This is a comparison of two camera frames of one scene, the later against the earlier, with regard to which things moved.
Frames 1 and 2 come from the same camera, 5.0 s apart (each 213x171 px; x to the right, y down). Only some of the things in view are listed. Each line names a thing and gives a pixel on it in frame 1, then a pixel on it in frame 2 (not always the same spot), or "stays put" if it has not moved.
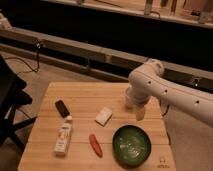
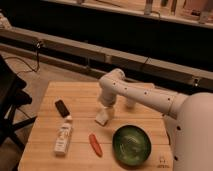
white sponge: x=103 y=117 stays put
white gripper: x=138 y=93 to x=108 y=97
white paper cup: x=128 y=97 stays put
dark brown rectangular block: x=62 y=108 stays put
